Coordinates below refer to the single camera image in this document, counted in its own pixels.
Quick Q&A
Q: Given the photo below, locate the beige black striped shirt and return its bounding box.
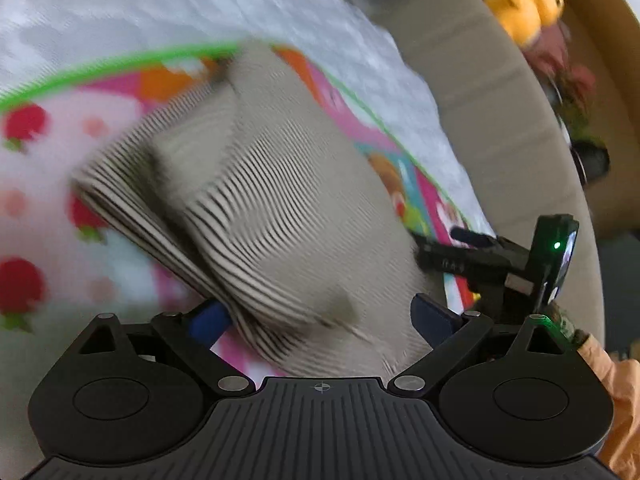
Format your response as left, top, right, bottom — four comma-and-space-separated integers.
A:
71, 41, 442, 378

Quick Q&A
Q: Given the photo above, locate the orange sleeve forearm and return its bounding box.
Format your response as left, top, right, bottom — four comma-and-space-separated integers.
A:
549, 301, 640, 480

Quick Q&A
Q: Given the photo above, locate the beige padded headboard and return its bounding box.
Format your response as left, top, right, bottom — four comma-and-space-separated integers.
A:
370, 0, 605, 340

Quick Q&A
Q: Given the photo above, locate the colourful cartoon play mat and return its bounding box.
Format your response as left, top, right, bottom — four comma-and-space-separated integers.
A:
0, 41, 497, 380

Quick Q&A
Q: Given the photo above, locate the red leaf potted plant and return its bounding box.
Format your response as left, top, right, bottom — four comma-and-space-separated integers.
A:
523, 22, 611, 186

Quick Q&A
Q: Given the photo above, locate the yellow duck plush toy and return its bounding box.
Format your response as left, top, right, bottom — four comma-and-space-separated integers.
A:
483, 0, 564, 48

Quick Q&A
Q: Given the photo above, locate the white quilted mattress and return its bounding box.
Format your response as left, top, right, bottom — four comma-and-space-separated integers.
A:
1, 0, 490, 233

